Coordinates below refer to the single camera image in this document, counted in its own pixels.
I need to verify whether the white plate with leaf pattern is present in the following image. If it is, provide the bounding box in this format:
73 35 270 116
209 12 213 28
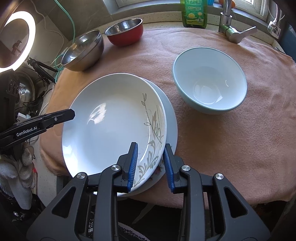
62 73 168 192

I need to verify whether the red bowl steel inside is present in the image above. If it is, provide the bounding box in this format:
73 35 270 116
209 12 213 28
105 18 144 47

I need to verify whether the light blue ceramic bowl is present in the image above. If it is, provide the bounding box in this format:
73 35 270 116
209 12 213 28
173 47 247 114

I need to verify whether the chrome kitchen faucet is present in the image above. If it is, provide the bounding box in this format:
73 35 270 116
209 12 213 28
218 0 257 44

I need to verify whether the white gloved hand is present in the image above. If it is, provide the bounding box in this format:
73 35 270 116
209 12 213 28
1 142 35 210

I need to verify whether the black tripod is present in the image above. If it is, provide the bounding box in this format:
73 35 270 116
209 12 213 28
27 57 58 83

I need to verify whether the pink towel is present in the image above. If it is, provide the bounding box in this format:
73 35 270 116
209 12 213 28
47 28 295 204

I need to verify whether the stainless steel bowl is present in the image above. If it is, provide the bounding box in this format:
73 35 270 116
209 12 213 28
61 30 104 72

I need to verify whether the white plate floral rim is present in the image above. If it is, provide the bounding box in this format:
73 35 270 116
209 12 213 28
117 79 178 198

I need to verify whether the green dish soap bottle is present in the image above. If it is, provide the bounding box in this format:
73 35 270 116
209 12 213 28
180 0 208 29

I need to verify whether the orange object on sill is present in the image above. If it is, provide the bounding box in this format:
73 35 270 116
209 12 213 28
218 0 236 8

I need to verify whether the blue plastic cup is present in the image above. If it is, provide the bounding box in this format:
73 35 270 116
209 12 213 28
207 0 215 6

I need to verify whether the green cable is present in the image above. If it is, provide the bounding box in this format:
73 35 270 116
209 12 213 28
51 0 76 72

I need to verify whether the white ring light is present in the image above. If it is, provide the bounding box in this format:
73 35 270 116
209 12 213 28
1 11 36 72

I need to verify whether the white cable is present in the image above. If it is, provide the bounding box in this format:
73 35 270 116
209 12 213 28
23 0 65 47

